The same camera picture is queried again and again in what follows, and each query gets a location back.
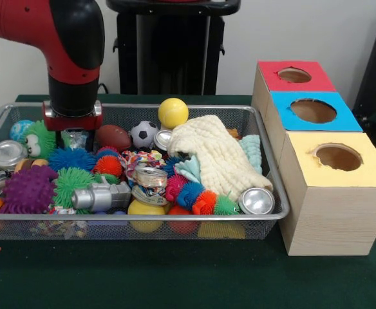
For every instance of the bag of coloured spiky balls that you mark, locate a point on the bag of coloured spiky balls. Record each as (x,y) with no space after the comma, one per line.
(197,196)

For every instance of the blue spiky ball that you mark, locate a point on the blue spiky ball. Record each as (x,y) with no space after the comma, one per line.
(71,159)

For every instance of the clear mesh bin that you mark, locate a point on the clear mesh bin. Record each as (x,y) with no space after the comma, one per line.
(270,201)

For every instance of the small soccer ball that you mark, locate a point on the small soccer ball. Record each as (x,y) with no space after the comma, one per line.
(144,134)

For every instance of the purple spiky ball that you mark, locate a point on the purple spiky ball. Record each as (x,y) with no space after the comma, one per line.
(27,190)

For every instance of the cream knitted cloth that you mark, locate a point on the cream knitted cloth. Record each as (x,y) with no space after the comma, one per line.
(217,154)

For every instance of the brown toy football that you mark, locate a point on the brown toy football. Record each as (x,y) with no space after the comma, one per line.
(112,137)

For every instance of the mint green cloth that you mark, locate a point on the mint green cloth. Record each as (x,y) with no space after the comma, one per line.
(251,151)

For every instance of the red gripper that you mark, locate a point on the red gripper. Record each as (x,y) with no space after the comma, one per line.
(72,122)

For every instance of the red silver soda can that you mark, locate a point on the red silver soda can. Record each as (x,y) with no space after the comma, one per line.
(255,201)

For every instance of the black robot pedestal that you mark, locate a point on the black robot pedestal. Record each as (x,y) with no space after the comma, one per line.
(172,48)

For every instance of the green spiky ball with eyes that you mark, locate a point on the green spiky ball with eyes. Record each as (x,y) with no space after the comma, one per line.
(41,138)

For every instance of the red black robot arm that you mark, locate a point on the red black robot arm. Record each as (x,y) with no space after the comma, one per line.
(65,38)

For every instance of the crushed silver can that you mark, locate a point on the crushed silver can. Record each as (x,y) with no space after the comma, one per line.
(6,154)

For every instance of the wooden box with three holes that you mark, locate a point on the wooden box with three holes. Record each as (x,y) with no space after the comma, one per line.
(336,206)

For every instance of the plain green spiky ball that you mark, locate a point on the plain green spiky ball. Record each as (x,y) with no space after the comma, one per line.
(72,185)

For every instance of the yellow ball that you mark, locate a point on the yellow ball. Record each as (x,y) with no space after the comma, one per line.
(173,112)

